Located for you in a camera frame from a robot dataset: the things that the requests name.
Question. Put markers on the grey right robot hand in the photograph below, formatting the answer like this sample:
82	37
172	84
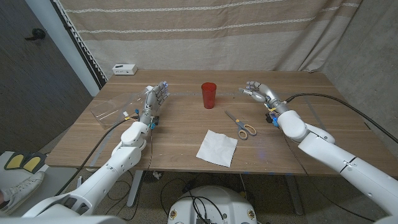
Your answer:
267	95

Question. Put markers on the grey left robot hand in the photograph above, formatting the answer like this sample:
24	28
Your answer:
151	99

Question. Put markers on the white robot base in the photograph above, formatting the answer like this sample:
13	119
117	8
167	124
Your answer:
214	205

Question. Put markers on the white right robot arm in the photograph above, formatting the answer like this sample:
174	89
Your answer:
342	158

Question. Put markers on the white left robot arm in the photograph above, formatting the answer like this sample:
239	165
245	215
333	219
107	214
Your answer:
105	174

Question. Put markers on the clear plastic bottle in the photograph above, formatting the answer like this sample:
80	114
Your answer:
115	107

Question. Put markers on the red plastic cup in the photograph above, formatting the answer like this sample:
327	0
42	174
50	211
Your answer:
209	96

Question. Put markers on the white tissue sheet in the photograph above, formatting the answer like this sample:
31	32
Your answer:
217	148

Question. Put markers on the white power box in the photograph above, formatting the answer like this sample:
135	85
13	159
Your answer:
125	69

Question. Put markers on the beige striped curtain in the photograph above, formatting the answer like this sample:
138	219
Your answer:
202	40

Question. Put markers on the white table leg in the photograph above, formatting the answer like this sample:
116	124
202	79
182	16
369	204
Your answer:
135	189

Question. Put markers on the grey table leg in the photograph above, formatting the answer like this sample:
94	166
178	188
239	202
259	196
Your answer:
294	196

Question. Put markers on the dark wooden door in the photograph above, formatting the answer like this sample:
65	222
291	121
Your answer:
31	93

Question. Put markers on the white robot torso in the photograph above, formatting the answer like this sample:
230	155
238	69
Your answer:
62	221

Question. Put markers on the white sneaker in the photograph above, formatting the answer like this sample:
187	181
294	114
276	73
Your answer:
21	191

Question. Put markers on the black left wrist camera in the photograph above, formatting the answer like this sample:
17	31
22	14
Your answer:
156	120

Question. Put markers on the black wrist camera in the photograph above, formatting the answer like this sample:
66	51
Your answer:
156	120
269	118

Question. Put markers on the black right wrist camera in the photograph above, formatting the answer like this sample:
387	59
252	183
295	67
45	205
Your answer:
269	118

